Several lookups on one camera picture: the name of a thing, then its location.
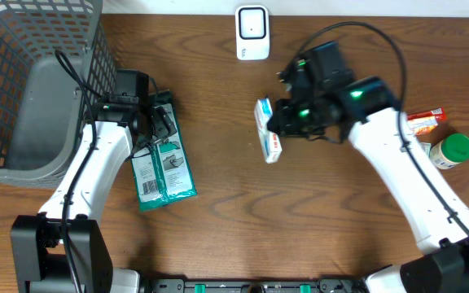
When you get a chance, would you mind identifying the white green box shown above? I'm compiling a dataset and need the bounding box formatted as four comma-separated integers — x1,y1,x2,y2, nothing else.
254,97,282,164

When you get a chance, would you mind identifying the large green box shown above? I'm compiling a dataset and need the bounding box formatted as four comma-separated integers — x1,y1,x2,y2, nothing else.
131,90,197,211

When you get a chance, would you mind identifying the orange small box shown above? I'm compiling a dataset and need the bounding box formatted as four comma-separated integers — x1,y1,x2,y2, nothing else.
407,116,438,136

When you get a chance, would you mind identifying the teal snack packet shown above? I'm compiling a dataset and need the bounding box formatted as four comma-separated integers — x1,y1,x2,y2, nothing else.
419,142,432,156

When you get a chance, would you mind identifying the green lid jar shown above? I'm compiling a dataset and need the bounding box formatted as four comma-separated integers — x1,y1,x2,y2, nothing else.
429,133,469,169

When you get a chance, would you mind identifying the red stick sachet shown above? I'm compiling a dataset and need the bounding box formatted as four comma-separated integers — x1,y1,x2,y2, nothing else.
407,107,447,122

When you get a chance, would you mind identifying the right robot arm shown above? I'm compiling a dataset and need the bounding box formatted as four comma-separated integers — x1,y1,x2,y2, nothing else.
267,42,469,292

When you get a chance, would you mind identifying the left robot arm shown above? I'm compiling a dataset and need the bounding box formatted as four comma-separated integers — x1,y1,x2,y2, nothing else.
11,69,176,292

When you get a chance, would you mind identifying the grey plastic mesh basket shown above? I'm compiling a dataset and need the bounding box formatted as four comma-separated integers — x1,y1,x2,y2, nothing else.
0,0,116,188

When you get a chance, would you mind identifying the left black cable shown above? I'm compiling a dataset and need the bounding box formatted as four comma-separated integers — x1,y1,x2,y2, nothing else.
54,49,105,293

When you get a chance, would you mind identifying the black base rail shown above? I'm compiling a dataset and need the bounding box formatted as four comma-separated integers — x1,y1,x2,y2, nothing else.
139,278,369,293

